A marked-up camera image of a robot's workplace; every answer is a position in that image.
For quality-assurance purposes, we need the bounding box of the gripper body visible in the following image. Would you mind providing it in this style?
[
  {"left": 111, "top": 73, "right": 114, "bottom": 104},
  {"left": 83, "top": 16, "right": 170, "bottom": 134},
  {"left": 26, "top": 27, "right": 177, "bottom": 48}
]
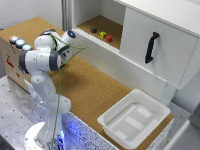
[{"left": 60, "top": 48, "right": 73, "bottom": 65}]

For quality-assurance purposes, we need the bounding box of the purple block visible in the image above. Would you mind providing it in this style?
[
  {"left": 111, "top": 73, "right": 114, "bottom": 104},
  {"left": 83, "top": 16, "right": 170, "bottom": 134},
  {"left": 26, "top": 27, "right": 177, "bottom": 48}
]
[{"left": 90, "top": 26, "right": 98, "bottom": 34}]

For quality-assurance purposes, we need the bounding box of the green button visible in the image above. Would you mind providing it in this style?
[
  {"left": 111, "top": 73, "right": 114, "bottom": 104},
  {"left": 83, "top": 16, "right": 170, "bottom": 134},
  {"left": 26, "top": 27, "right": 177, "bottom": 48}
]
[{"left": 21, "top": 43, "right": 33, "bottom": 52}]

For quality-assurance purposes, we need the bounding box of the yellow block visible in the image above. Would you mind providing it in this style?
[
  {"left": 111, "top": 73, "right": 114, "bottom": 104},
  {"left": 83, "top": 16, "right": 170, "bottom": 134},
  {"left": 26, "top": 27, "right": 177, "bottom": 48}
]
[{"left": 99, "top": 31, "right": 108, "bottom": 39}]

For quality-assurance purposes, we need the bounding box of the white cabinet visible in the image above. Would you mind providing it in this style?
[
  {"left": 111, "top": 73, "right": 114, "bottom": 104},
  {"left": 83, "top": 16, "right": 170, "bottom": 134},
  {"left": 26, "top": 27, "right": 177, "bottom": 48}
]
[{"left": 61, "top": 0, "right": 200, "bottom": 108}]

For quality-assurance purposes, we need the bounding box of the blue button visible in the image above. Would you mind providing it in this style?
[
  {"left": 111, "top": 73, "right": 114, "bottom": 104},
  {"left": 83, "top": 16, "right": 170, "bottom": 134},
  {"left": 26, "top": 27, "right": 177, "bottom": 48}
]
[{"left": 15, "top": 38, "right": 26, "bottom": 48}]

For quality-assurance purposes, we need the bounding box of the red button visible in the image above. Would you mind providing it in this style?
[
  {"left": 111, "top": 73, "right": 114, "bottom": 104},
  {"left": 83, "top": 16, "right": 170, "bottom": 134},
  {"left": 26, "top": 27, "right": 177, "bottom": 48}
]
[{"left": 9, "top": 34, "right": 19, "bottom": 45}]

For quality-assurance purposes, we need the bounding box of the white plastic box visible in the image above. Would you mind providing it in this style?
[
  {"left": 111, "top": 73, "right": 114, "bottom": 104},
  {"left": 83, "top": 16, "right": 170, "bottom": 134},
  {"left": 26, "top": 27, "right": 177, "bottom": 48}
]
[{"left": 96, "top": 88, "right": 172, "bottom": 150}]

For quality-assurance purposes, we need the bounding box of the white sliding door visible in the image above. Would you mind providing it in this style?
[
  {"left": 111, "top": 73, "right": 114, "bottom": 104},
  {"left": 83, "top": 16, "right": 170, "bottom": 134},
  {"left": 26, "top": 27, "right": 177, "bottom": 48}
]
[{"left": 119, "top": 6, "right": 200, "bottom": 90}]

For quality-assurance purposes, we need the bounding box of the green cable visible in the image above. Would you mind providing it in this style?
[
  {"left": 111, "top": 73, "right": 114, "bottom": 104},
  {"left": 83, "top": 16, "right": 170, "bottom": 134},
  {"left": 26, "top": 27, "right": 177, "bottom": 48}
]
[{"left": 49, "top": 33, "right": 90, "bottom": 150}]

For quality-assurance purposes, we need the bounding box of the black door handle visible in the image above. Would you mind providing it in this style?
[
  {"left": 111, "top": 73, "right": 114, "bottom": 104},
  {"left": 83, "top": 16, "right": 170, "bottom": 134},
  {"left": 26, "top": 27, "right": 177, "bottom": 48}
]
[{"left": 144, "top": 31, "right": 160, "bottom": 65}]

